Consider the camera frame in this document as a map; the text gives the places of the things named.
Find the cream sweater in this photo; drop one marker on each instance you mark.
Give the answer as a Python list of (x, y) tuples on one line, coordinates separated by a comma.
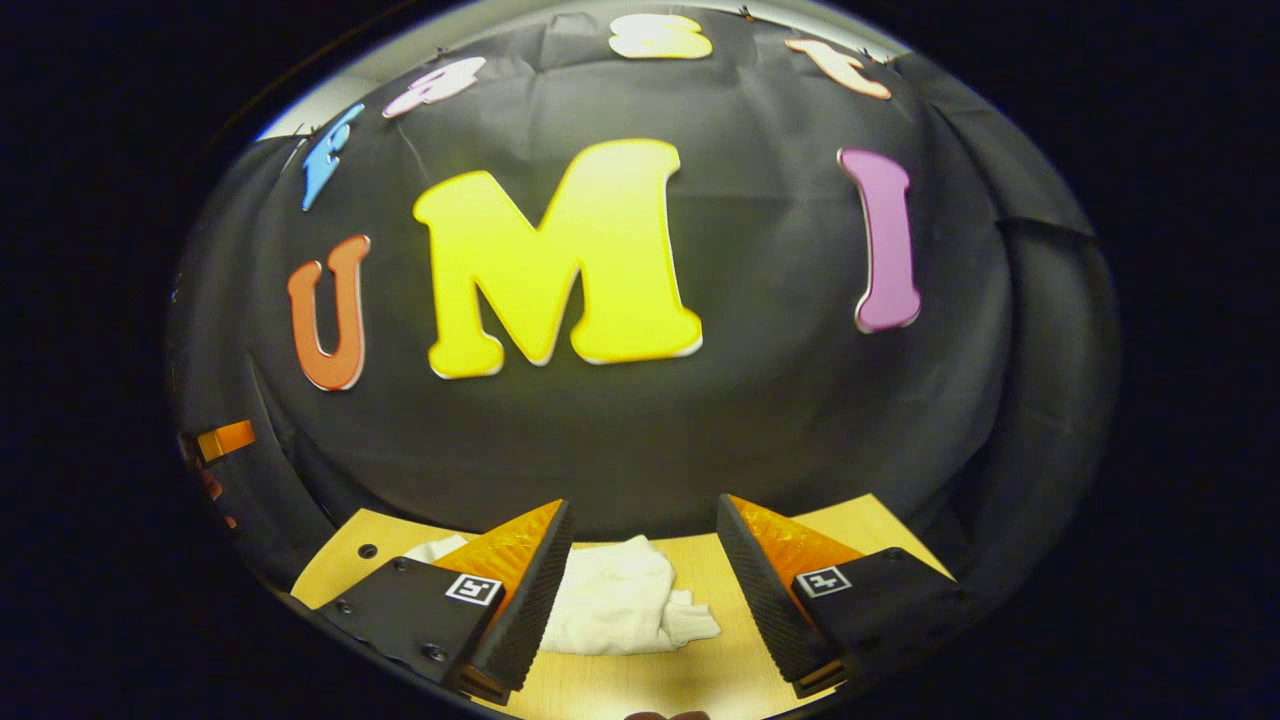
[(610, 600)]

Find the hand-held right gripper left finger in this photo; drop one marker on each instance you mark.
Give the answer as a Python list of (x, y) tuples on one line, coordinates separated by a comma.
[(525, 620)]

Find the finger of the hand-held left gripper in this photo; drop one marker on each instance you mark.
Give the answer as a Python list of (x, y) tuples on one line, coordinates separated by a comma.
[(228, 440), (213, 486)]

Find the black backdrop cloth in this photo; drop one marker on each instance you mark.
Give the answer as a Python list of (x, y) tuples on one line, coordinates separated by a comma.
[(760, 420)]

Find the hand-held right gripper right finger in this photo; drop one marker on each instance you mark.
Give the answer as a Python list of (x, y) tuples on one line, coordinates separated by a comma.
[(770, 610)]

